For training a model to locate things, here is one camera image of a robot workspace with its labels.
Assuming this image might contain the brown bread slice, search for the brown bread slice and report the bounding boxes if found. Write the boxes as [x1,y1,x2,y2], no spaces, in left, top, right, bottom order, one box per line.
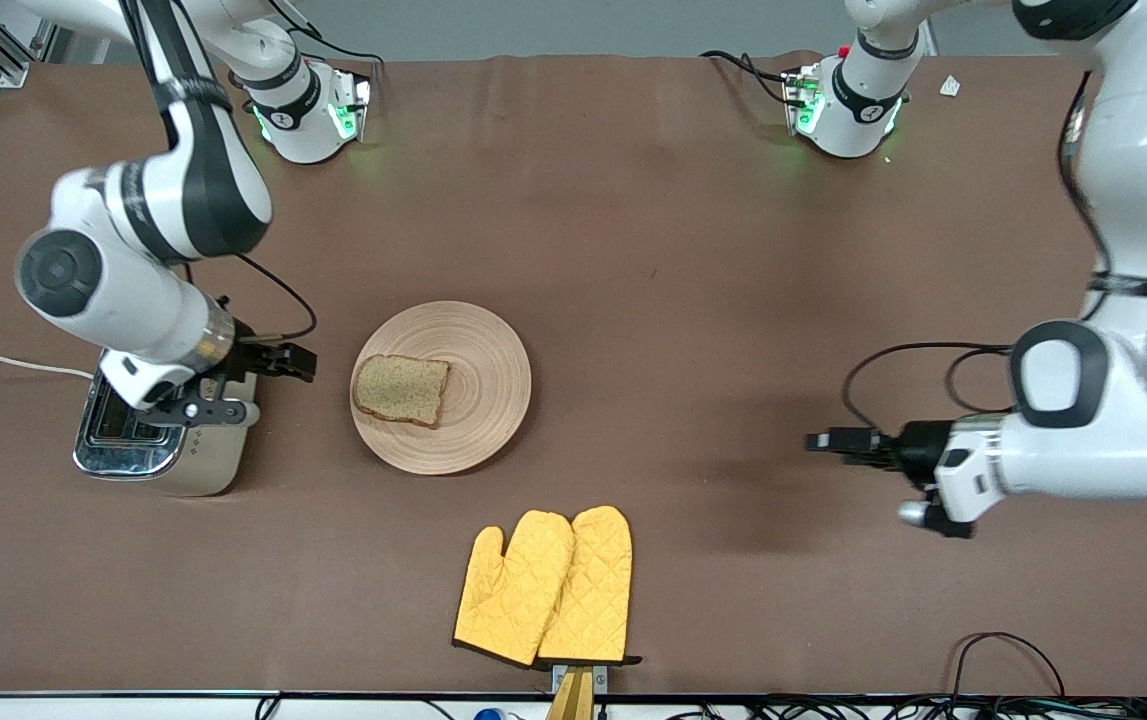
[351,353,452,431]

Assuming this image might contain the round wooden plate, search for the round wooden plate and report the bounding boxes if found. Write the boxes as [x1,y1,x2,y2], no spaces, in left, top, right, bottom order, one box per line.
[349,300,533,476]

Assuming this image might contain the silver two-slot toaster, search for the silver two-slot toaster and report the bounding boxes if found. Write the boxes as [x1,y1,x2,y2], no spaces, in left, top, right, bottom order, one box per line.
[73,340,259,498]

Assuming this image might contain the yellow quilted oven mitt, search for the yellow quilted oven mitt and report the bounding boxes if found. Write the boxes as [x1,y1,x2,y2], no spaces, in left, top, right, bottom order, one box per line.
[536,505,635,666]
[453,510,576,669]

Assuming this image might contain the wooden stick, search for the wooden stick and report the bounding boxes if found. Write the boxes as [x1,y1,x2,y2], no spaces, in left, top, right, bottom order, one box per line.
[547,668,596,720]

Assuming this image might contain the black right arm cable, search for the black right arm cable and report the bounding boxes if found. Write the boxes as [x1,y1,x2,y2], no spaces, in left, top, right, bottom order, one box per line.
[123,0,320,343]

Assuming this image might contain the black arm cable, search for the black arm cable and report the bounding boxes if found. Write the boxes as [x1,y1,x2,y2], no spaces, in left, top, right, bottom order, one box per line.
[123,0,320,343]
[841,70,1096,441]

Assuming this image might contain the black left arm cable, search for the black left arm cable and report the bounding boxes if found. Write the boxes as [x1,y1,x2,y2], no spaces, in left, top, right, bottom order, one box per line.
[841,70,1096,441]

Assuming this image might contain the white toaster power cord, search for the white toaster power cord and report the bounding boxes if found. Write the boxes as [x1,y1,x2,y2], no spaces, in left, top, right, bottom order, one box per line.
[0,353,96,382]

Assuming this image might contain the black looped cable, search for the black looped cable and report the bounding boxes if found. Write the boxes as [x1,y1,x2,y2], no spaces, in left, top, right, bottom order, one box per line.
[948,631,1069,701]

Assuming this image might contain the black tangled cable bundle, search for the black tangled cable bundle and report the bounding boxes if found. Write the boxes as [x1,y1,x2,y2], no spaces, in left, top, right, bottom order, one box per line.
[633,694,1147,720]

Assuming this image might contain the black right base cable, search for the black right base cable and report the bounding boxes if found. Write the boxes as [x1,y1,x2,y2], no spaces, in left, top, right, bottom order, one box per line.
[268,0,389,69]

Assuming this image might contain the black base cable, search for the black base cable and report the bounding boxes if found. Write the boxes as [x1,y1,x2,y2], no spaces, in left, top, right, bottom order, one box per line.
[268,0,389,69]
[700,50,796,107]

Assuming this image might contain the grey metal bracket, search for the grey metal bracket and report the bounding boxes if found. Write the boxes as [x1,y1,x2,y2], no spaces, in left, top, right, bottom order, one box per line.
[552,662,609,693]

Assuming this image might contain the black left base cable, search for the black left base cable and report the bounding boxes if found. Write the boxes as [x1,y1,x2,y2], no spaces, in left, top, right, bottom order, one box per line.
[700,50,796,107]

